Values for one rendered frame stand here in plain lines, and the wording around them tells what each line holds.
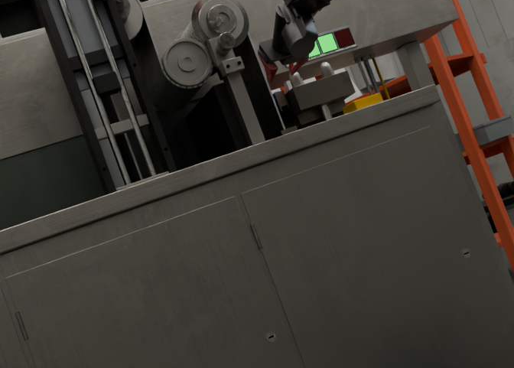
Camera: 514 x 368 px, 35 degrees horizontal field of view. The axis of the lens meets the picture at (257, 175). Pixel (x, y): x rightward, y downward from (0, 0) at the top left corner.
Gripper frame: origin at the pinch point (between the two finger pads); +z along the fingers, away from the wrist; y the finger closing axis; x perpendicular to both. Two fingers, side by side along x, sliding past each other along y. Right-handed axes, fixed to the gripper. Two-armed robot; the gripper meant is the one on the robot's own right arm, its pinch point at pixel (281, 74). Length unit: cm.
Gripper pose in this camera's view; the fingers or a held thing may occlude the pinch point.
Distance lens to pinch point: 196.0
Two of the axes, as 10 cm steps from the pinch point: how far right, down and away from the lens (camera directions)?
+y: 8.9, -3.1, 3.4
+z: -0.7, 6.3, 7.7
